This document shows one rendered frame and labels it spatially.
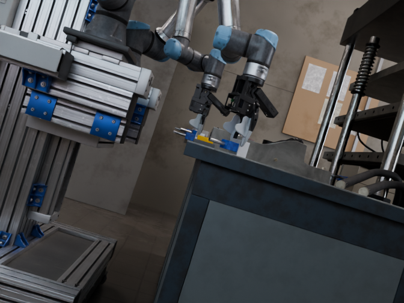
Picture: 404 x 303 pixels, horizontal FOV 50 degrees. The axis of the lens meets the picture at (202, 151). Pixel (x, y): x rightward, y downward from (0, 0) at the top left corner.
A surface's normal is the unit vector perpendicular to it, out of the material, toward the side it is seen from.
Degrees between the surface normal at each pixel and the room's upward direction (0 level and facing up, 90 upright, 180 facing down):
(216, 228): 90
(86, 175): 72
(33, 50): 90
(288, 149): 90
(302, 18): 90
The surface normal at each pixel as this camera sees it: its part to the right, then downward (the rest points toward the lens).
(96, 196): 0.13, -0.29
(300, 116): 0.04, 0.01
